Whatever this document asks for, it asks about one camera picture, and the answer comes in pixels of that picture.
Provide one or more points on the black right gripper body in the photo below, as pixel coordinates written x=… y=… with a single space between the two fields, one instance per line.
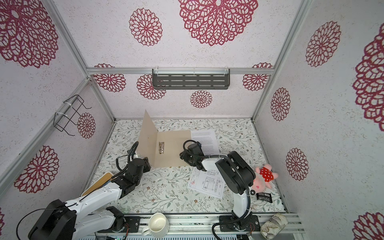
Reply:
x=188 y=158

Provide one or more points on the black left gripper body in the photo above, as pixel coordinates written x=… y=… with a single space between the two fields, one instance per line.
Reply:
x=147 y=166

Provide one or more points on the white printed text sheet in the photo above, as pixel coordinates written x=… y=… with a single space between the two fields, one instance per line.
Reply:
x=208 y=140

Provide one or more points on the beige manila folder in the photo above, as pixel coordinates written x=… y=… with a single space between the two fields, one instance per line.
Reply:
x=161 y=148

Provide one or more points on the white technical drawing sheet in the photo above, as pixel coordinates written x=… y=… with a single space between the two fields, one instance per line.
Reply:
x=210 y=183

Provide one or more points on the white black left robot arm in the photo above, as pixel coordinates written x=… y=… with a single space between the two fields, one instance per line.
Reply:
x=77 y=218

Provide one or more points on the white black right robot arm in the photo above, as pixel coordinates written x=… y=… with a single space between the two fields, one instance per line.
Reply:
x=236 y=173

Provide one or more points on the white wooden-top tissue box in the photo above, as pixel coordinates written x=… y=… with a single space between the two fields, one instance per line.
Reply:
x=102 y=181

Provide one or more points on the white ceramic mug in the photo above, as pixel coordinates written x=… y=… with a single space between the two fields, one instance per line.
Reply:
x=158 y=226

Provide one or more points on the pink pig plush toy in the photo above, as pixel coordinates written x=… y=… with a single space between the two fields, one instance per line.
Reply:
x=263 y=179

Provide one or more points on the small black card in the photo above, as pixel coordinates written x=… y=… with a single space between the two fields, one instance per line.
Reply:
x=266 y=197

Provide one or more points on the marbled patterned cup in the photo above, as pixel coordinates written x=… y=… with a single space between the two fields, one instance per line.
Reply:
x=271 y=228

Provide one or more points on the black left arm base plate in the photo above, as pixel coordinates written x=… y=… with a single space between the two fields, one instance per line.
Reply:
x=130 y=225

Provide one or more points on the grey slotted wall shelf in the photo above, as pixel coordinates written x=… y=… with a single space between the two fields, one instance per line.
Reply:
x=191 y=79

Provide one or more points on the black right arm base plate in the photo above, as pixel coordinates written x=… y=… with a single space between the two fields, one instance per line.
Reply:
x=248 y=224

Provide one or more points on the black wire wall rack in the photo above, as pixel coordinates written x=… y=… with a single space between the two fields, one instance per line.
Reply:
x=74 y=103

